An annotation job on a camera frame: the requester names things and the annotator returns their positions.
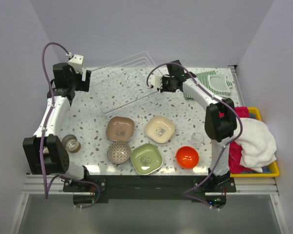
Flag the cream square panda plate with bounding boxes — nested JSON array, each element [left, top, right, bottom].
[[145, 116, 175, 144]]

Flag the purple cable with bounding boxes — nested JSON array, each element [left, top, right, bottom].
[[146, 62, 243, 208], [39, 42, 72, 200]]

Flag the white towel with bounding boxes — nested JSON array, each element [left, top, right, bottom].
[[233, 117, 277, 173]]

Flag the yellow plastic bin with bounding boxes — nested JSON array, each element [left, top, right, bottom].
[[229, 107, 279, 178]]

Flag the green striped cloth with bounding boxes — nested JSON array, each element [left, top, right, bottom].
[[196, 70, 233, 98]]

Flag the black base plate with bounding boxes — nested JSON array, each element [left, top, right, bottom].
[[63, 175, 237, 209]]

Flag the green square panda plate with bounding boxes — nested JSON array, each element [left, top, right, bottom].
[[130, 143, 163, 176]]

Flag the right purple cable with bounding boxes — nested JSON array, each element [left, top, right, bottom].
[[146, 62, 243, 208]]

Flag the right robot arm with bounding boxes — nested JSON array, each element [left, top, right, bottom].
[[152, 60, 242, 192]]

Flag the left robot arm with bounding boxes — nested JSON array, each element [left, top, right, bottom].
[[22, 61, 91, 191]]

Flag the brown square panda plate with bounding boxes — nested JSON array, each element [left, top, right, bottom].
[[105, 116, 135, 142]]

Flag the cream steel-lined cup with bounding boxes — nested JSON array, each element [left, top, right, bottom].
[[62, 135, 81, 153]]

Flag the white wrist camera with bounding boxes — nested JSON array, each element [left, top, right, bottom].
[[147, 75, 163, 89], [66, 53, 84, 74]]

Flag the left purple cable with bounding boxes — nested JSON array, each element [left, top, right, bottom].
[[39, 42, 72, 200]]

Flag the magenta cloth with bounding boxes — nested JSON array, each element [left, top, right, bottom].
[[229, 107, 252, 174]]

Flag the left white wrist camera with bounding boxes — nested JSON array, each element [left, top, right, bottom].
[[66, 53, 84, 74]]

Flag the white wire dish rack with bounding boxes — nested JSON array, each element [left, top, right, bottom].
[[89, 52, 162, 116]]

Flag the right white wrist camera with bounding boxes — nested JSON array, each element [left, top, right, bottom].
[[147, 75, 163, 89]]

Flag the clear glass cup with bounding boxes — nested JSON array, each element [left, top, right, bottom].
[[190, 132, 204, 147]]

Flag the orange round bowl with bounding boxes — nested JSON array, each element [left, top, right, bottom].
[[175, 146, 200, 169]]

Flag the patterned round bowl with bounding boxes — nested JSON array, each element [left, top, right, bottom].
[[107, 141, 131, 164]]

